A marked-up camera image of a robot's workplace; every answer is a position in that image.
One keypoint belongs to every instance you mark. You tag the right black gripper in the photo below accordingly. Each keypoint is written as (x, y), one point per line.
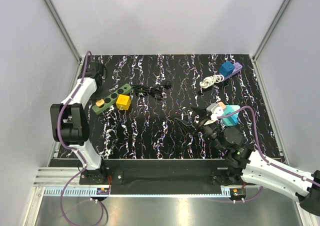
(202, 114)

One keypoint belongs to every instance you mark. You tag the pink plug adapter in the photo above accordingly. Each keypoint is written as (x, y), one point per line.
(222, 105)

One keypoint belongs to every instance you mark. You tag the yellow cube adapter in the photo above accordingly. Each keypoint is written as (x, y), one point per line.
(123, 102)

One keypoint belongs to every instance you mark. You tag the blue cube socket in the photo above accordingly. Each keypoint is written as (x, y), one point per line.
(226, 69)

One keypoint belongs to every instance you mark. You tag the small yellow plug adapter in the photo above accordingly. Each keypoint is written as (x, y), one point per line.
(100, 103)

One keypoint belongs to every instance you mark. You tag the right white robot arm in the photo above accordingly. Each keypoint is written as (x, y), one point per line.
(250, 164)

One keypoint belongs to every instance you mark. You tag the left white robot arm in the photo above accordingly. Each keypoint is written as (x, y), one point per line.
(71, 128)

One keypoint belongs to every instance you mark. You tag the green power strip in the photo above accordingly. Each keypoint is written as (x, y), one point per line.
(111, 99)

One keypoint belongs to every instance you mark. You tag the purple power strip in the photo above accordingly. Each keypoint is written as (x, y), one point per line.
(238, 68)

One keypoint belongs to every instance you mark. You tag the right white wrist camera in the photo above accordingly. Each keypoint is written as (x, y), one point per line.
(214, 111)

